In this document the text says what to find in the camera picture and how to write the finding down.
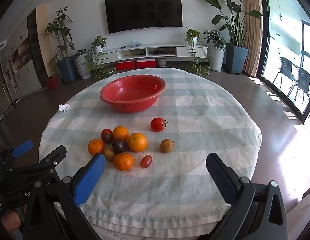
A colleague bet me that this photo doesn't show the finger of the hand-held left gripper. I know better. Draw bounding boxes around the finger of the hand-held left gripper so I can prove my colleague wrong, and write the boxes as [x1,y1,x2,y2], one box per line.
[4,145,67,197]
[0,140,34,167]

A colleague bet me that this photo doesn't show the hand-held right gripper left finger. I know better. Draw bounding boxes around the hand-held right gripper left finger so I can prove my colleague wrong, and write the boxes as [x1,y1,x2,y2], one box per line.
[23,153,107,240]

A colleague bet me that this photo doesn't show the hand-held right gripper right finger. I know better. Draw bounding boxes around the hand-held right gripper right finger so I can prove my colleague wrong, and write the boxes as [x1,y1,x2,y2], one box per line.
[206,152,288,240]

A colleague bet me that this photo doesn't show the yellowish kiwi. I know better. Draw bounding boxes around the yellowish kiwi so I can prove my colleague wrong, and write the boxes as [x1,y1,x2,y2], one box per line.
[103,147,116,162]

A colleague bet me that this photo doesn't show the orange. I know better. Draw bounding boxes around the orange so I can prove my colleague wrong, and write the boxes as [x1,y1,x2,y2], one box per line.
[128,133,148,153]
[88,139,106,156]
[113,152,135,172]
[112,126,130,142]

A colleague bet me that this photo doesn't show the dark purple plum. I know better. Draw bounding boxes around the dark purple plum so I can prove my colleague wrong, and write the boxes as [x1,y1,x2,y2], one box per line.
[112,139,130,154]

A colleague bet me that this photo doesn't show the red tomato with green stem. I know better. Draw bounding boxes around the red tomato with green stem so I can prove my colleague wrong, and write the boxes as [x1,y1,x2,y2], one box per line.
[101,129,113,144]

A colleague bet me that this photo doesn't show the brown kiwi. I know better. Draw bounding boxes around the brown kiwi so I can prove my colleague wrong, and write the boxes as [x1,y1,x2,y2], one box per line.
[160,139,175,153]

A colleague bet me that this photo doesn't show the red plastic basin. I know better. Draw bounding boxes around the red plastic basin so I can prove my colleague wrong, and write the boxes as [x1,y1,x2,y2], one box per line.
[99,74,166,114]

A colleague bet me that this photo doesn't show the person's left hand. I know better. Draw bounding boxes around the person's left hand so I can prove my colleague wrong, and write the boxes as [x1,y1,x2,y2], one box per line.
[0,205,28,231]

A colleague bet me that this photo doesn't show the checkered tablecloth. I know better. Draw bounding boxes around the checkered tablecloth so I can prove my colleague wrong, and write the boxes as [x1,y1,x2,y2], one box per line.
[39,67,262,232]

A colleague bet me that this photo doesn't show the small dark red plum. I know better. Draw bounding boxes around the small dark red plum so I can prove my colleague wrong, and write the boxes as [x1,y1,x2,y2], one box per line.
[140,154,153,168]

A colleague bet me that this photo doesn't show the small red floor box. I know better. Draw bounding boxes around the small red floor box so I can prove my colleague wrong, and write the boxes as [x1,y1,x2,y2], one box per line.
[46,75,61,89]

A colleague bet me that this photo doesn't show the white floral cloth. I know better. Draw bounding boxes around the white floral cloth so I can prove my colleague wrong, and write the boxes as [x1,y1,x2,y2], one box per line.
[87,219,204,240]

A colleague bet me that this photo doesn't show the large red tomato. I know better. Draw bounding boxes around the large red tomato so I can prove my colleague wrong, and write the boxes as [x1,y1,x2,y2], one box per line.
[150,117,168,132]

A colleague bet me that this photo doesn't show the tall plant in blue-grey pot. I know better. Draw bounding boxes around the tall plant in blue-grey pot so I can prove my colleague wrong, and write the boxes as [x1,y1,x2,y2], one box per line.
[41,6,78,84]

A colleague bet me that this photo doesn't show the beige seat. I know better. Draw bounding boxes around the beige seat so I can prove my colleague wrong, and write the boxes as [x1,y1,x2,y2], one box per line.
[286,185,310,240]

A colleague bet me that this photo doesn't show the plant in white ribbed pot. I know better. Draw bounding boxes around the plant in white ribbed pot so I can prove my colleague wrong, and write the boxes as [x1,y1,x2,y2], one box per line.
[74,49,92,80]

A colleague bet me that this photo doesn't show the black framed glass door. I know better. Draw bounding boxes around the black framed glass door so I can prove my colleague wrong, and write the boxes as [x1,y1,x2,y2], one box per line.
[255,0,310,126]

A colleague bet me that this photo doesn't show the red storage box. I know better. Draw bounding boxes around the red storage box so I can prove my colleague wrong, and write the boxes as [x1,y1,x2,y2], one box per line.
[136,58,157,68]
[116,60,135,70]

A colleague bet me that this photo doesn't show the trailing pothos plant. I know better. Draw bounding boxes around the trailing pothos plant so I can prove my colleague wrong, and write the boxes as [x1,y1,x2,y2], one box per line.
[85,35,116,81]

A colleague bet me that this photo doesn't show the large-leaf plant in dark pot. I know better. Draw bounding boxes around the large-leaf plant in dark pot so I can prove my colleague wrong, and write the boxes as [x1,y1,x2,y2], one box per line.
[198,0,263,75]

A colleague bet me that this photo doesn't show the bushy plant in white pot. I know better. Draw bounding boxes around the bushy plant in white pot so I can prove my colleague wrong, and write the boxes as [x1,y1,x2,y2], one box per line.
[203,29,227,72]

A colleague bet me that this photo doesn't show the black balcony chair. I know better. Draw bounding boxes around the black balcony chair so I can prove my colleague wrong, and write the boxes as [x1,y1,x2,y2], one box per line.
[287,67,310,103]
[272,56,299,90]

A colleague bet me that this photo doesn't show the white television cabinet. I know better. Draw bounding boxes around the white television cabinet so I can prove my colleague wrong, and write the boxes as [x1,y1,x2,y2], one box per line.
[94,42,208,65]

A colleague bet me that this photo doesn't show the hanging pothos in white pot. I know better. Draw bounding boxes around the hanging pothos in white pot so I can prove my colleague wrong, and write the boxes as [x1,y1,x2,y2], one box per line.
[183,27,211,77]

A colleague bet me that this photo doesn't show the beige curtain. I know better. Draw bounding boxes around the beige curtain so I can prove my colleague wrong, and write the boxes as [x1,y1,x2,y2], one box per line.
[241,0,264,78]

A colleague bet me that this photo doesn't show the black flat television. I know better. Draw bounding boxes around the black flat television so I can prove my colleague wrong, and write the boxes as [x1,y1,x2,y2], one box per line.
[105,0,183,34]

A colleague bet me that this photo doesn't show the white wall cabinet unit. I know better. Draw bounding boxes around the white wall cabinet unit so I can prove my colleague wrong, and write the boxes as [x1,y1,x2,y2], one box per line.
[0,35,43,100]

